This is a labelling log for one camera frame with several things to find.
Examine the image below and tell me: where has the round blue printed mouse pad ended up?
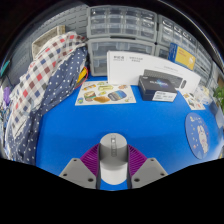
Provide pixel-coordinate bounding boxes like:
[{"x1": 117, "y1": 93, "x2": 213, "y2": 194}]
[{"x1": 184, "y1": 112, "x2": 211, "y2": 160}]

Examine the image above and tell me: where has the food sticker sheet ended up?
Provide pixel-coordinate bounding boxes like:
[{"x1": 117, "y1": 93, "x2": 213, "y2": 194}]
[{"x1": 74, "y1": 80, "x2": 137, "y2": 107}]

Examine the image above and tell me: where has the green leafy plant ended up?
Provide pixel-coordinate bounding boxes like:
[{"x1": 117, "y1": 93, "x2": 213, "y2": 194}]
[{"x1": 213, "y1": 85, "x2": 224, "y2": 113}]

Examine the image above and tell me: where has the white keyboard packaging box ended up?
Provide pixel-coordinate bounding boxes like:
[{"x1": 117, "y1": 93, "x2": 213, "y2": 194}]
[{"x1": 106, "y1": 50, "x2": 202, "y2": 96}]

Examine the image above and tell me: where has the yellow and blue box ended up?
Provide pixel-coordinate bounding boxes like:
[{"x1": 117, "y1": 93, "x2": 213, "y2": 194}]
[{"x1": 168, "y1": 42, "x2": 197, "y2": 72}]

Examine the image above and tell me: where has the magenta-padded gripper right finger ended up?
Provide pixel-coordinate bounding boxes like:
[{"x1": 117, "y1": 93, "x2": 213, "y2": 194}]
[{"x1": 126, "y1": 143, "x2": 169, "y2": 190}]

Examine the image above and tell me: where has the small black product box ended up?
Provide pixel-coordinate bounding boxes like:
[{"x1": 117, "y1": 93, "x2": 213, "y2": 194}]
[{"x1": 138, "y1": 75, "x2": 178, "y2": 103}]

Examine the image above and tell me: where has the white tissue box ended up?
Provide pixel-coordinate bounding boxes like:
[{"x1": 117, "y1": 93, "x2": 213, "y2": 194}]
[{"x1": 194, "y1": 84, "x2": 213, "y2": 106}]

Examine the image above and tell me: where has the white wicker basket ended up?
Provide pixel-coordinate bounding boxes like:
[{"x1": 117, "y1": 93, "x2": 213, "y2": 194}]
[{"x1": 31, "y1": 24, "x2": 67, "y2": 58}]

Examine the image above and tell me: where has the purple plush object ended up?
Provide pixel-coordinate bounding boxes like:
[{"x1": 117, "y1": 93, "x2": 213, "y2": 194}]
[{"x1": 2, "y1": 85, "x2": 13, "y2": 108}]

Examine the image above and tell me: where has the white plant pot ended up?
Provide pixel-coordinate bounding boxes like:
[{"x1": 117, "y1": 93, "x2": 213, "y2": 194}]
[{"x1": 214, "y1": 106, "x2": 224, "y2": 129}]

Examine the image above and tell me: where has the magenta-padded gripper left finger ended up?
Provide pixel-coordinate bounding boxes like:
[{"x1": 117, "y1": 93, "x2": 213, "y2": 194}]
[{"x1": 59, "y1": 143, "x2": 101, "y2": 190}]

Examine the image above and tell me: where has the navy polka dot cloth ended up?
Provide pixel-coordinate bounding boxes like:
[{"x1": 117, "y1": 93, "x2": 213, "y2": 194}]
[{"x1": 4, "y1": 46, "x2": 89, "y2": 166}]

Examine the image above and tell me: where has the teal plastic object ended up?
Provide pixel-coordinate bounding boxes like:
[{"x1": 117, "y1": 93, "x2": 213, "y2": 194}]
[{"x1": 0, "y1": 59, "x2": 11, "y2": 76}]

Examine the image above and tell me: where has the white computer mouse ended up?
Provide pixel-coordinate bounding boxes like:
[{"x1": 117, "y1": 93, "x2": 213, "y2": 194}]
[{"x1": 98, "y1": 132, "x2": 129, "y2": 186}]

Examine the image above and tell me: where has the yellow plastic object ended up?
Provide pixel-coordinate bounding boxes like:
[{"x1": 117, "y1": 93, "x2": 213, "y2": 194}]
[{"x1": 75, "y1": 66, "x2": 90, "y2": 89}]

